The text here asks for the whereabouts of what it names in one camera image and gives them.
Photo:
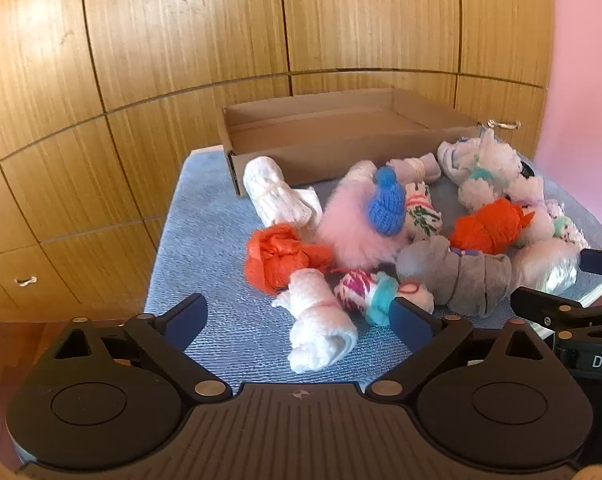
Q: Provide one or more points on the grey sock roll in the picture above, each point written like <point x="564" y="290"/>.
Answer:
<point x="456" y="275"/>

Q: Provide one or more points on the pink teal multicoloured sock roll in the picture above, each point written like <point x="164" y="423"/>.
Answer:
<point x="361" y="290"/>

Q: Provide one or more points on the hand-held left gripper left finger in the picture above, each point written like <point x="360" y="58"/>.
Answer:
<point x="187" y="321"/>

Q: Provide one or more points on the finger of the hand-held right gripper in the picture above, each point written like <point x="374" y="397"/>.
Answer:
<point x="546" y="305"/>
<point x="593" y="261"/>

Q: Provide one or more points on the white blue-trimmed sock roll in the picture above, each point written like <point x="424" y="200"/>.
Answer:
<point x="451" y="157"/>

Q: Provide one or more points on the small blue knit hat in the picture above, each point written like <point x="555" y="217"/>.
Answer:
<point x="386" y="205"/>

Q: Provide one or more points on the white ribbed sock roll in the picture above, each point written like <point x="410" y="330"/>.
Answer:
<point x="268" y="190"/>

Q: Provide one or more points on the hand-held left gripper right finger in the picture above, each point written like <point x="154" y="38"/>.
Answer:
<point x="410" y="325"/>

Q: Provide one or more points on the wooden wardrobe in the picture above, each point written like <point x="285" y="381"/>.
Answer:
<point x="181" y="35"/>

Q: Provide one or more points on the white fuzzy teal-spotted sock roll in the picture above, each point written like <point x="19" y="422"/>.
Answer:
<point x="563" y="227"/>

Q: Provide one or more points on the blue towel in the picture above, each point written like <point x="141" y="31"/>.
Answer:
<point x="206" y="260"/>

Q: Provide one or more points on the white fuzzy purple-banded sock roll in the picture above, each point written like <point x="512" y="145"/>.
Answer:
<point x="526" y="190"/>

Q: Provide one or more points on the lilac white sock roll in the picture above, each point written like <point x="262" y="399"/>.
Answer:
<point x="416" y="167"/>

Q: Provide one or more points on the orange sock roll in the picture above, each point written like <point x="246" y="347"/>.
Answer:
<point x="481" y="230"/>
<point x="276" y="260"/>

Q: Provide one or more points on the white patterned sock roll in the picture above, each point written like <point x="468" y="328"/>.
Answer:
<point x="421" y="210"/>

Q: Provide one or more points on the cardboard box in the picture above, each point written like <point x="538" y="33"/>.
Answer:
<point x="321" y="160"/>

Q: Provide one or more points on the blue black knit sock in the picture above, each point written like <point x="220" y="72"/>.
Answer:
<point x="528" y="169"/>

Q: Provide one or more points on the pink fluffy sock roll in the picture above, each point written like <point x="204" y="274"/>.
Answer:
<point x="346" y="230"/>

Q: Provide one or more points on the pale pink sock roll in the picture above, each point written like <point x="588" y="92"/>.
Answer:
<point x="361" y="172"/>

